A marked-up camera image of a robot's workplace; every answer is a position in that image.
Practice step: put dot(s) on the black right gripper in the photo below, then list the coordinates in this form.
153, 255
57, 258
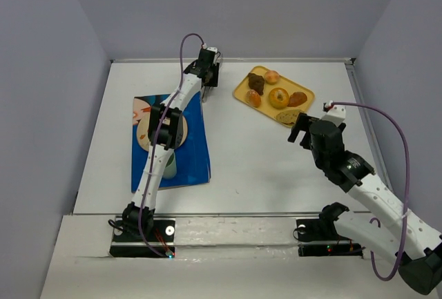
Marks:
304, 128

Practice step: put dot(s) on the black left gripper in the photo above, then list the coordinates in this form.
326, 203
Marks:
210, 79

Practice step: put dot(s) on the metal tongs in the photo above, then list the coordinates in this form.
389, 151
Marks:
205, 93

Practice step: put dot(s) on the sugared round bun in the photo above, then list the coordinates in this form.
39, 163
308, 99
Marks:
253, 98

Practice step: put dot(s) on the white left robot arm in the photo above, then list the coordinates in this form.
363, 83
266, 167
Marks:
165, 133

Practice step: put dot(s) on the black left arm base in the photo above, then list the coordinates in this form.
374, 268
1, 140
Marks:
145, 236

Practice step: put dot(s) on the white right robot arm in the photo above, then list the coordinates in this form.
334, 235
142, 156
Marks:
256, 170

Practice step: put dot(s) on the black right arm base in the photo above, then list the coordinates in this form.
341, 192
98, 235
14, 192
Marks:
318, 237

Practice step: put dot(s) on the seeded bread slice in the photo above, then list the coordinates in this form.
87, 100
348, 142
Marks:
288, 117

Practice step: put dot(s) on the dark brown chocolate bread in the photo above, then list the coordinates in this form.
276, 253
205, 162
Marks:
256, 83

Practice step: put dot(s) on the brown glazed roll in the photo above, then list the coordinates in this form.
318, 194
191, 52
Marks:
297, 99

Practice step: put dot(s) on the yellow glazed donut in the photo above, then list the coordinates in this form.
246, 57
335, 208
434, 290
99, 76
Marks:
278, 98

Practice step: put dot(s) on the yellow tray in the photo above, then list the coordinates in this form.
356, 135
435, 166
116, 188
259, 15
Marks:
265, 108

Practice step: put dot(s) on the round peach bun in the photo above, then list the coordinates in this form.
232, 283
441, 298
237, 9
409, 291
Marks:
272, 77

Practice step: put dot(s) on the beige plate with branch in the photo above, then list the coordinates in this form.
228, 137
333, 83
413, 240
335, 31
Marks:
142, 132

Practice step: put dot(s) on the blue patterned placemat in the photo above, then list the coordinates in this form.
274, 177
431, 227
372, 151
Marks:
192, 158

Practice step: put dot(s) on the green cup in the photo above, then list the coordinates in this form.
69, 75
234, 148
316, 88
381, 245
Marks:
170, 169

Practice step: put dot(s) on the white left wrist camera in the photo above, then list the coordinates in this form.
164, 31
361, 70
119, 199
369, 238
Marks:
215, 51

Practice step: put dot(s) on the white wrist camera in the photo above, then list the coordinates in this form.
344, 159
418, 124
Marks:
215, 51
335, 114

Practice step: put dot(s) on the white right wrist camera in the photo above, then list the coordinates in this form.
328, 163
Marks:
335, 114

